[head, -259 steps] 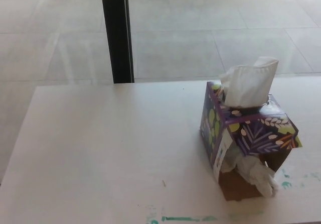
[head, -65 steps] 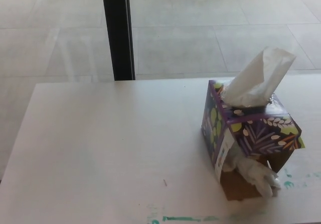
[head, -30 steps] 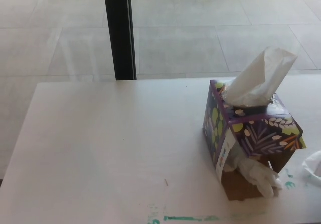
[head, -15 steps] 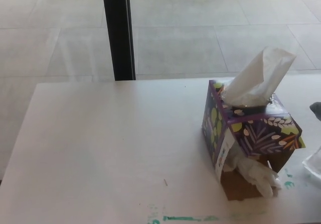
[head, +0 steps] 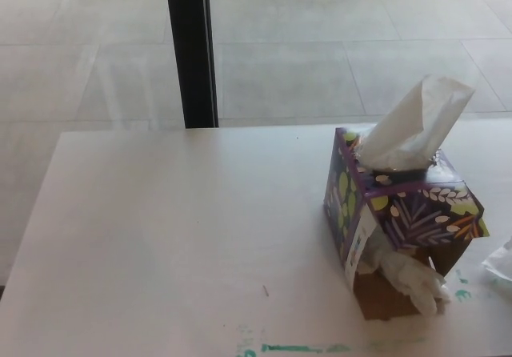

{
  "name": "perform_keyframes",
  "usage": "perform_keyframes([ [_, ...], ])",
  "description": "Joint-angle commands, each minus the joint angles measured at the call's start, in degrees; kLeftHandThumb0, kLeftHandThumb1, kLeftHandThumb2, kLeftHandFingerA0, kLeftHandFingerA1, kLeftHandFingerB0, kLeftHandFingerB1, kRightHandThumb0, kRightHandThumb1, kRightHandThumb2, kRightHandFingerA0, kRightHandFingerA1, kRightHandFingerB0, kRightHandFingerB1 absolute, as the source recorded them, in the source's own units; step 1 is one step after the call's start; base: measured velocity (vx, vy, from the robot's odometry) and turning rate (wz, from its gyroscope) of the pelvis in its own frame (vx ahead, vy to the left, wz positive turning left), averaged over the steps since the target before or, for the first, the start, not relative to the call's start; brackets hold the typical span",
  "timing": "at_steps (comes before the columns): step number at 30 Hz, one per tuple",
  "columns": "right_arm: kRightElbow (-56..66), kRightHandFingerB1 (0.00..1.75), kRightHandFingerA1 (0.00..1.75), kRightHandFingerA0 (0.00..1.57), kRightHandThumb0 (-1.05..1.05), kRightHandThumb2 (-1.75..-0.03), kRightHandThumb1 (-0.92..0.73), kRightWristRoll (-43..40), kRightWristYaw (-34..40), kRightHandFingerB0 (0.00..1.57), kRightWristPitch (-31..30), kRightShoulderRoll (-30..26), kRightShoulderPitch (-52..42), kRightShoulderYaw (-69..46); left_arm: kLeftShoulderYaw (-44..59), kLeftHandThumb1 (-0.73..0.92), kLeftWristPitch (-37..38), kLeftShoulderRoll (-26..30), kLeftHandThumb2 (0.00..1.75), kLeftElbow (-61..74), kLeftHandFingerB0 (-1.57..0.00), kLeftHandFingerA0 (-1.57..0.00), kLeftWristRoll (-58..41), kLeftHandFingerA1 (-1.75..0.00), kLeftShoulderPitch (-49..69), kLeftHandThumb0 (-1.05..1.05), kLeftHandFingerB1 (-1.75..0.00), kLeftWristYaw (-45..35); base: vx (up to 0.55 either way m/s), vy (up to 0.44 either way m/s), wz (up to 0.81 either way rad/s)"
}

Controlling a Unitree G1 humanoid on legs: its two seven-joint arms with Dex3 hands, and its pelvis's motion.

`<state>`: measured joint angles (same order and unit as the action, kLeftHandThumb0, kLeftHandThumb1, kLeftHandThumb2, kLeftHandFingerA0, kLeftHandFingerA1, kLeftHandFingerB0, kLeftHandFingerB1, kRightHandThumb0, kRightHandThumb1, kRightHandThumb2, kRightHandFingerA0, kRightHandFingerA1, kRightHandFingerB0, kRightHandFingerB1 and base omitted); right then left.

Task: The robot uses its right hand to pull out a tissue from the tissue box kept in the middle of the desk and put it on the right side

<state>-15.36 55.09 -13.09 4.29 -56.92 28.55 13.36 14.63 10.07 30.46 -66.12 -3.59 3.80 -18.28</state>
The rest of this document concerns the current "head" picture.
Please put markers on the black window frame post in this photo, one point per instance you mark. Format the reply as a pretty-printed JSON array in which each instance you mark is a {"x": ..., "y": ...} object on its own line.
[{"x": 192, "y": 53}]

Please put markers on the purple floral tissue box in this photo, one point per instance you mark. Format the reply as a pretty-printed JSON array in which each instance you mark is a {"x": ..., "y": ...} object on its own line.
[{"x": 408, "y": 217}]

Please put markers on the crumpled white tissue bundle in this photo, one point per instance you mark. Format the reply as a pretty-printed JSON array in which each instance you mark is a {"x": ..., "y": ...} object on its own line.
[{"x": 412, "y": 283}]

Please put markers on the white tissue sheet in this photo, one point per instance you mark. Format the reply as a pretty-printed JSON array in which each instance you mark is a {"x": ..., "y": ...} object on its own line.
[
  {"x": 502, "y": 263},
  {"x": 416, "y": 129}
]

